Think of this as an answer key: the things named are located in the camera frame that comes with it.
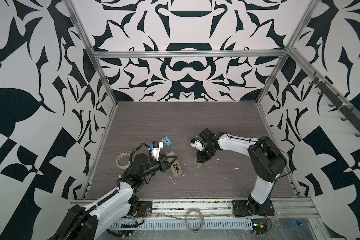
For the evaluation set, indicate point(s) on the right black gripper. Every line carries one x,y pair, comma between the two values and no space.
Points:
202,159

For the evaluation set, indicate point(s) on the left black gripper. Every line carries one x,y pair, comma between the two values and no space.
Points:
163,164

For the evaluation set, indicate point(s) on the white remote control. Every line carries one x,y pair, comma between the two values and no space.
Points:
176,167

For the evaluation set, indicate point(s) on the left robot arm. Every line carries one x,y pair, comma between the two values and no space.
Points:
92,220

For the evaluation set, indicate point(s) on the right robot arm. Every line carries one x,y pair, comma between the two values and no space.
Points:
267,160

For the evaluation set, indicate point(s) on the blue owl toy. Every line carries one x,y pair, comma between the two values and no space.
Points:
166,141

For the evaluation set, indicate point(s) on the beige tape roll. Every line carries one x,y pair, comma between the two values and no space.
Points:
123,160

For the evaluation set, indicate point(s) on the small green circuit board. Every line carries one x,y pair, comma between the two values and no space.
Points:
261,227

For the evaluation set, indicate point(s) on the blue tape piece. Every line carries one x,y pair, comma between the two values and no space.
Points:
295,223

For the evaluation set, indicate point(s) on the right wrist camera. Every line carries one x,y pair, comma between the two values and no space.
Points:
197,144

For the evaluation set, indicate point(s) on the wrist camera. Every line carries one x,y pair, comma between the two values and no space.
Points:
197,144
154,150

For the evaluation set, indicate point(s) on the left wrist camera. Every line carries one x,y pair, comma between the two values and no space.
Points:
154,150

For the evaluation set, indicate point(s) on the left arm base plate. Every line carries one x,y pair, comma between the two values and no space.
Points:
141,209

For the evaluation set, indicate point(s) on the white slotted cable duct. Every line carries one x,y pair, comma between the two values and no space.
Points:
173,224

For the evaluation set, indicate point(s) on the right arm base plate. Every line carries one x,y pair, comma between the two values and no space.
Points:
246,208

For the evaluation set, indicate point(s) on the wall hook rail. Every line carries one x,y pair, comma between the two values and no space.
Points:
338,101

